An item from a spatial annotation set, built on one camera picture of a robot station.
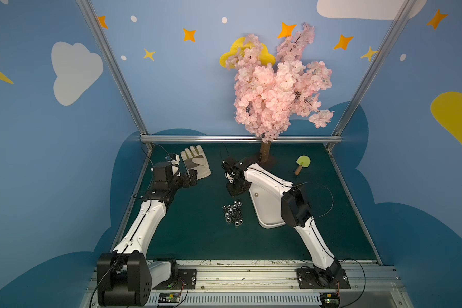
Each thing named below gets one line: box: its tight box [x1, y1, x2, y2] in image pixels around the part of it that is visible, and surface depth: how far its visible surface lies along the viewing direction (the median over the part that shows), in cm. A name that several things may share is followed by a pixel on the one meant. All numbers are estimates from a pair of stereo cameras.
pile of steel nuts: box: [222, 200, 244, 227], surface depth 94 cm
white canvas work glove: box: [180, 144, 212, 180], surface depth 117 cm
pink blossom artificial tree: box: [225, 23, 335, 163], surface depth 72 cm
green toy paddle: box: [294, 155, 312, 176], surface depth 117 cm
